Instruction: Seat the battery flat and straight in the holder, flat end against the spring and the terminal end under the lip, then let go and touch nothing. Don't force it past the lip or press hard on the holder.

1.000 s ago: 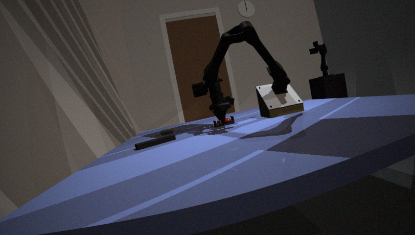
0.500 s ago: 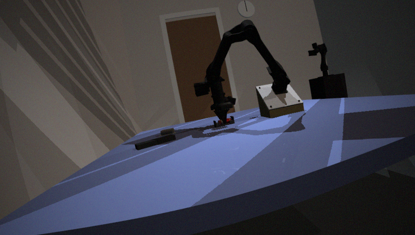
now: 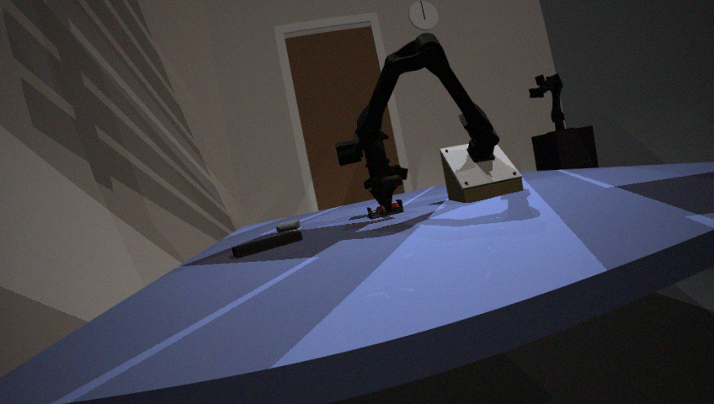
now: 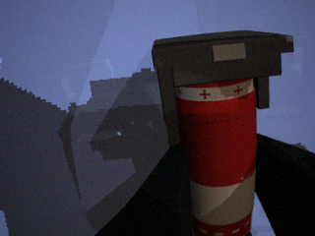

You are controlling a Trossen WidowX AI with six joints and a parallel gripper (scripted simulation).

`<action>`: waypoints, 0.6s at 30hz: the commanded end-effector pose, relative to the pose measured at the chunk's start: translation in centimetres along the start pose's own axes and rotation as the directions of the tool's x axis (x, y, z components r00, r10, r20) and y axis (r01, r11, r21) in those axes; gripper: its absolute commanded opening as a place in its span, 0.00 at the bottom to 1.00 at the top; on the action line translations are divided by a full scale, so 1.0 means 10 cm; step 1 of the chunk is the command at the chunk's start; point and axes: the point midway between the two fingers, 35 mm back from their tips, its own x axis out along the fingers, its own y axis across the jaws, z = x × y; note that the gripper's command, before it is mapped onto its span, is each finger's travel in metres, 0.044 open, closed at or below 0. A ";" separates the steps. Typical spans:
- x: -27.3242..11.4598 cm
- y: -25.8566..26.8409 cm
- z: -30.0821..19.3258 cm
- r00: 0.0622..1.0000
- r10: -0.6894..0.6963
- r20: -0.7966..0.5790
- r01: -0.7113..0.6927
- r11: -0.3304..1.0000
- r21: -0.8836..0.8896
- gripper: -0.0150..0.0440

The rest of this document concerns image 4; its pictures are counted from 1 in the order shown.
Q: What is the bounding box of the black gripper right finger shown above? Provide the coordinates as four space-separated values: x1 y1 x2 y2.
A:
255 133 315 236

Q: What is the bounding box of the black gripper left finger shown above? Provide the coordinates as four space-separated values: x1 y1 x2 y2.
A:
95 145 193 236

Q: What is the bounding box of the red and beige battery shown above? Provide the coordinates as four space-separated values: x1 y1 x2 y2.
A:
176 79 257 236

